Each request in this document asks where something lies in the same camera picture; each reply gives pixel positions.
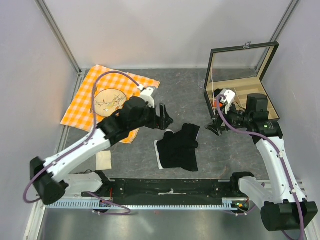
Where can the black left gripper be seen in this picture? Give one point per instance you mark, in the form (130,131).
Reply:
(162,122)

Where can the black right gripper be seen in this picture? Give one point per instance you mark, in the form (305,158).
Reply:
(232,107)

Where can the black white trimmed underwear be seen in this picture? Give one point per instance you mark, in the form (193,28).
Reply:
(178,149)

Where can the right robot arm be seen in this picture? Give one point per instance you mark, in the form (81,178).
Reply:
(285,206)

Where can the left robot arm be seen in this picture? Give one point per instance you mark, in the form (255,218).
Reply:
(48,175)

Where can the black rolled underwear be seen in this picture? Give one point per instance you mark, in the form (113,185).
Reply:
(217,92)

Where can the black divided storage box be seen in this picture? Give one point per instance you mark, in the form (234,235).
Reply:
(233,68)

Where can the beige bird pattern plate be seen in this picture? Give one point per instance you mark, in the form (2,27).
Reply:
(108,101)

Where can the beige folded cloth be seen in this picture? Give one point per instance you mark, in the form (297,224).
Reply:
(103,160)

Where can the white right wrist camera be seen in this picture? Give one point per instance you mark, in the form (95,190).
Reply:
(227,99)

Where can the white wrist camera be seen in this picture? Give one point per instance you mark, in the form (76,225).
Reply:
(227,99)
(147,94)

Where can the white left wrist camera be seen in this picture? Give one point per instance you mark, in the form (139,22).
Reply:
(147,94)

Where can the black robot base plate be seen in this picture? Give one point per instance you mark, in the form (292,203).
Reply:
(127,190)

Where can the light blue cable duct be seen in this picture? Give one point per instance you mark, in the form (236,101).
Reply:
(90,203)

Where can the aluminium right frame post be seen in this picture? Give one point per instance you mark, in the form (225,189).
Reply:
(278,30)

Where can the aluminium frame post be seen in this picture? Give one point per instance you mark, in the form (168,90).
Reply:
(43,7)
(278,30)

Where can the aluminium left frame post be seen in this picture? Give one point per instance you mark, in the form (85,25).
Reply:
(43,7)

